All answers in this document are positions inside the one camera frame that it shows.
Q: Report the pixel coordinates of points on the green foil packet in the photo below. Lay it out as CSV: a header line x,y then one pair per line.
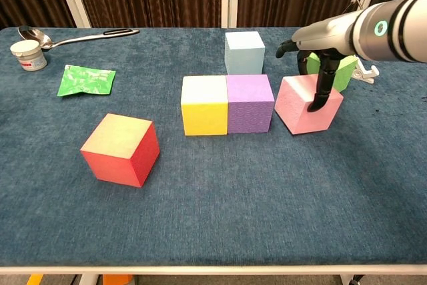
x,y
86,79

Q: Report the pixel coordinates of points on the purple cube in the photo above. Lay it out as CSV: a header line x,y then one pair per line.
x,y
248,111

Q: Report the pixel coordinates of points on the small white jar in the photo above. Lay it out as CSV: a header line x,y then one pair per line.
x,y
28,56

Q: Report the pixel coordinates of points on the light blue cube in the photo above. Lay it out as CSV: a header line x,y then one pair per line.
x,y
243,54

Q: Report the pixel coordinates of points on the pink cube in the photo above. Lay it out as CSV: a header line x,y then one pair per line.
x,y
297,111

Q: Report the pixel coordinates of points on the green cube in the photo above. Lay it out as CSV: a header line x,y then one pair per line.
x,y
345,74

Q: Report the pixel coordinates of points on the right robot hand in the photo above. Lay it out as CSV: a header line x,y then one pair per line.
x,y
327,34

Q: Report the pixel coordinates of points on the blue table mat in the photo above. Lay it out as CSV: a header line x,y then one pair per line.
x,y
233,215

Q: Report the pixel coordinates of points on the red cube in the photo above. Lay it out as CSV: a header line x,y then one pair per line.
x,y
113,151

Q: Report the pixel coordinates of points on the metal ladle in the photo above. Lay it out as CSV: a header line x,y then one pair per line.
x,y
33,35

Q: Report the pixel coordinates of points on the yellow cube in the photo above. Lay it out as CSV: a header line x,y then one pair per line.
x,y
204,115

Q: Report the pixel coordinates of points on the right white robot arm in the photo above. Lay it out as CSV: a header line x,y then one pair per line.
x,y
400,28

